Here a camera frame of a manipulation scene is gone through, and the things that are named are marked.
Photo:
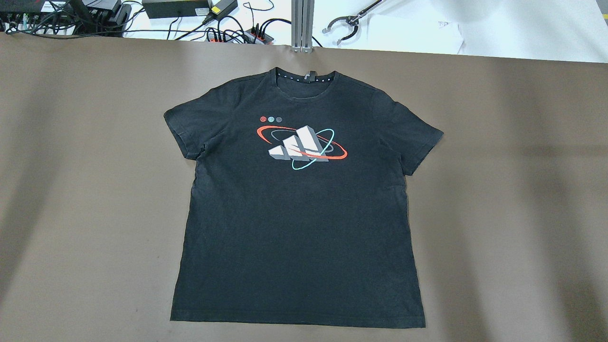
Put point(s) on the black and red power strip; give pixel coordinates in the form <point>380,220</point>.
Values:
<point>231,36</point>

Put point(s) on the black printed t-shirt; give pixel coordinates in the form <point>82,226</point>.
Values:
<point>299,207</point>

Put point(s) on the aluminium frame post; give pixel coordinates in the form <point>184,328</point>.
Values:
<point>302,15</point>

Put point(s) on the black power brick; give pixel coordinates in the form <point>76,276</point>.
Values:
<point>220,10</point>

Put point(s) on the grabber reach tool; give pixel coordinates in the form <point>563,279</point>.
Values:
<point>351,21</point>

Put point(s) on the black power adapter box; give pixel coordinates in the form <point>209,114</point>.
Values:
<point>176,8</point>

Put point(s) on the black electronics cluster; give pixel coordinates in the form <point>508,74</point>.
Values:
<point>70,17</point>

